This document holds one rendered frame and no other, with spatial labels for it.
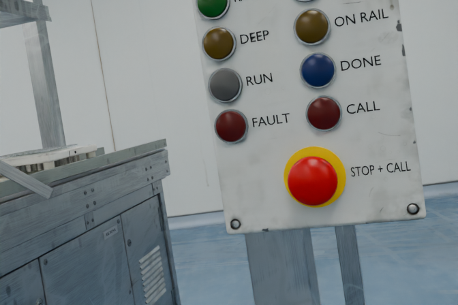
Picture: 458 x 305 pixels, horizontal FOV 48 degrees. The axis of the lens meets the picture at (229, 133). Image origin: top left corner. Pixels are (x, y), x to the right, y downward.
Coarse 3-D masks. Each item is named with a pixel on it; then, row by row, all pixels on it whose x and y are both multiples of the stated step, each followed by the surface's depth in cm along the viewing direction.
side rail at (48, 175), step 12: (144, 144) 183; (156, 144) 193; (108, 156) 156; (120, 156) 164; (132, 156) 172; (60, 168) 131; (72, 168) 137; (84, 168) 142; (48, 180) 126; (0, 192) 109; (12, 192) 113
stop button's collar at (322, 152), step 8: (296, 152) 44; (304, 152) 44; (312, 152) 43; (320, 152) 43; (328, 152) 43; (288, 160) 44; (296, 160) 44; (328, 160) 43; (336, 160) 43; (288, 168) 44; (336, 168) 43; (344, 168) 43; (368, 168) 43; (344, 176) 43; (344, 184) 43; (288, 192) 44; (336, 192) 43; (296, 200) 44
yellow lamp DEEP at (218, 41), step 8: (208, 32) 44; (216, 32) 44; (224, 32) 44; (208, 40) 44; (216, 40) 44; (224, 40) 44; (232, 40) 44; (208, 48) 44; (216, 48) 44; (224, 48) 44; (216, 56) 44; (224, 56) 44
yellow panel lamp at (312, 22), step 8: (304, 16) 42; (312, 16) 42; (320, 16) 42; (296, 24) 42; (304, 24) 42; (312, 24) 42; (320, 24) 42; (328, 24) 42; (296, 32) 43; (304, 32) 42; (312, 32) 42; (320, 32) 42; (304, 40) 42; (312, 40) 42
